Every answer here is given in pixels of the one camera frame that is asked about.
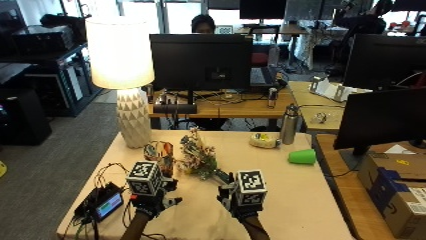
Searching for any person's left hand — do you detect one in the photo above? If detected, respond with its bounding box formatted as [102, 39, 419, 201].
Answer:
[130, 178, 183, 220]

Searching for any person's right hand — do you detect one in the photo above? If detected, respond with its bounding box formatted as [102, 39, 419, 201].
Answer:
[215, 171, 266, 222]

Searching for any colourful flower bouquet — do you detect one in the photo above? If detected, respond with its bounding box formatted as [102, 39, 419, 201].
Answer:
[177, 127, 231, 183]

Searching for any right glove marker cube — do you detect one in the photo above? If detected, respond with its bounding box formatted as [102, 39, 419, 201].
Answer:
[234, 170, 269, 207]

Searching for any glove marker cube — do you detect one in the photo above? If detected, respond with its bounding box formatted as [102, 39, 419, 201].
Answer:
[234, 170, 269, 207]
[125, 160, 163, 197]

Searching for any left glove marker cube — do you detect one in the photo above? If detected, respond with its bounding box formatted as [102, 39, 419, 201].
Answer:
[125, 160, 163, 197]

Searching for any colourful glass vase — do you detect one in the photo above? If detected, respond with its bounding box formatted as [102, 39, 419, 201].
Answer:
[142, 140, 177, 178]

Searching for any black device with screen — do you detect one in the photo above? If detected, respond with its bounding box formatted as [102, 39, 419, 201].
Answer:
[73, 182, 126, 224]

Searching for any green plastic cup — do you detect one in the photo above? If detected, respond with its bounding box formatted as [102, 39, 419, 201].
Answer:
[286, 148, 318, 165]

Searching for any steel water bottle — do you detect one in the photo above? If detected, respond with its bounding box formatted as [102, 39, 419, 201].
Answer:
[279, 103, 302, 146]

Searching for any wooden office desk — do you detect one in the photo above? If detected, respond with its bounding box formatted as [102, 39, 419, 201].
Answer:
[147, 83, 298, 130]

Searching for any dark wooden side table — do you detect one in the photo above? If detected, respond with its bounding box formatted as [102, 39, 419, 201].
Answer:
[313, 133, 426, 240]

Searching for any black speaker bar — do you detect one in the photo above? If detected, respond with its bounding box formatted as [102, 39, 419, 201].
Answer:
[151, 103, 198, 115]

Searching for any silver drink can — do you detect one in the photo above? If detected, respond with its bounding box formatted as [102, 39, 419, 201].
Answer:
[266, 87, 279, 109]

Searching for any small clear wrapped object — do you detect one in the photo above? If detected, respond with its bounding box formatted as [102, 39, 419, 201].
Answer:
[311, 111, 330, 124]

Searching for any light wooden desk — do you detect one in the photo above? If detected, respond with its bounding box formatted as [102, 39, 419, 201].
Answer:
[287, 80, 348, 133]

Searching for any open laptop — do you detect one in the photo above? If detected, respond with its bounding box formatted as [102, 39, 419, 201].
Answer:
[249, 65, 281, 88]

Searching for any white desk holder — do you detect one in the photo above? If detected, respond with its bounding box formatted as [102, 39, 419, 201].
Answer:
[307, 75, 372, 103]

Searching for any black computer monitor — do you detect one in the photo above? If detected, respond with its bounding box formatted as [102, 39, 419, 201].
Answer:
[149, 33, 254, 105]
[342, 33, 426, 91]
[333, 87, 426, 169]

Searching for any brown cardboard box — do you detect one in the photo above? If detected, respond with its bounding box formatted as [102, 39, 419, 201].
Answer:
[356, 152, 426, 240]

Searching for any black computer tower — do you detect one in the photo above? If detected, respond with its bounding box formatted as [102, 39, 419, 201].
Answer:
[0, 87, 53, 146]

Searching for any black shelf unit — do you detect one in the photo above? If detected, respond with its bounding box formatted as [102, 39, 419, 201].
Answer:
[0, 24, 104, 118]

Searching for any white table lamp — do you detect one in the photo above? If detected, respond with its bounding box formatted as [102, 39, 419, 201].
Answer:
[84, 15, 155, 150]

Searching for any black cable bundle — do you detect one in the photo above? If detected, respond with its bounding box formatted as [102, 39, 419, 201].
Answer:
[90, 162, 131, 191]

